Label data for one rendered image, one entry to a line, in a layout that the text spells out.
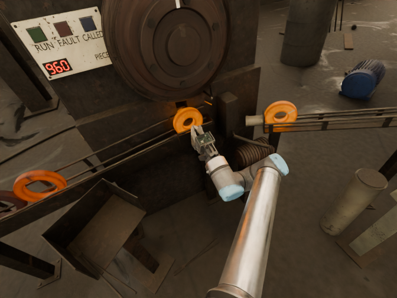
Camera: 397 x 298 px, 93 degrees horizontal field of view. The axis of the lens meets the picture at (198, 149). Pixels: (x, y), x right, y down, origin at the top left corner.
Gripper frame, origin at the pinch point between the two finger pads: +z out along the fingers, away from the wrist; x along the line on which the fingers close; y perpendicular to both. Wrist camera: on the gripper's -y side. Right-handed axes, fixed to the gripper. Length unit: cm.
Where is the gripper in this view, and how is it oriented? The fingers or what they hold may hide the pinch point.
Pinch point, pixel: (194, 128)
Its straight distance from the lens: 90.6
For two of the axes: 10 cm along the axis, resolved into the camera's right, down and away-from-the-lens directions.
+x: -9.0, 3.7, -2.2
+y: 0.2, -4.9, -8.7
